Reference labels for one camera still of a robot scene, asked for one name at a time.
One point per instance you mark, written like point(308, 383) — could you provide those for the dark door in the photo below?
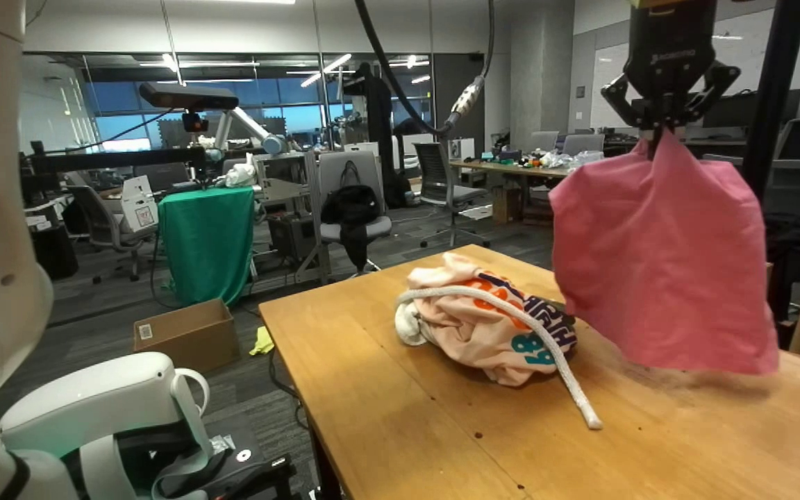
point(459, 98)

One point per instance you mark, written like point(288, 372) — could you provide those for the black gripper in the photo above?
point(670, 44)

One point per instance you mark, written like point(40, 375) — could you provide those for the neon yellow rag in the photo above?
point(262, 343)

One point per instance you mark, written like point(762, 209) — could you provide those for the black mesh chair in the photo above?
point(430, 170)

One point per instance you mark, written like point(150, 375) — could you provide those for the black computer monitor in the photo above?
point(737, 108)

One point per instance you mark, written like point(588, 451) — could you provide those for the green draped cloth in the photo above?
point(205, 240)

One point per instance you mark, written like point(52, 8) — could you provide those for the black jacket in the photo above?
point(350, 216)

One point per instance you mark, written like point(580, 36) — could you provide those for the black long workbench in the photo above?
point(112, 161)

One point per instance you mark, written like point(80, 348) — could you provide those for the peach printed cloth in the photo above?
point(483, 337)

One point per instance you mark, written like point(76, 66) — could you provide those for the black robot connector plug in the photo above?
point(233, 466)

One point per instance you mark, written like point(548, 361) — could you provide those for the white sign board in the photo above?
point(138, 204)

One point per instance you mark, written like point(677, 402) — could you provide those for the dark swivel chair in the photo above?
point(98, 216)

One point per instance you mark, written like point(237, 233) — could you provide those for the white towel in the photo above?
point(405, 323)

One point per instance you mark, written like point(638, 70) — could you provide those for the white boom tube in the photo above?
point(255, 127)

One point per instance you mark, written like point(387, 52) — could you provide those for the black stand pole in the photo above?
point(776, 84)

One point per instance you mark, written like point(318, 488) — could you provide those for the small open cardboard box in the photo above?
point(187, 333)

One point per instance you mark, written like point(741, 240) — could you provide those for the whiteboard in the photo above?
point(609, 84)

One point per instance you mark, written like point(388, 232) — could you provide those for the black flat panel rig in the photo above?
point(187, 95)

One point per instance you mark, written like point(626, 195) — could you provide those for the black storage crate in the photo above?
point(55, 251)

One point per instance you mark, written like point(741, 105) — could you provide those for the pink cloth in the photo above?
point(659, 258)

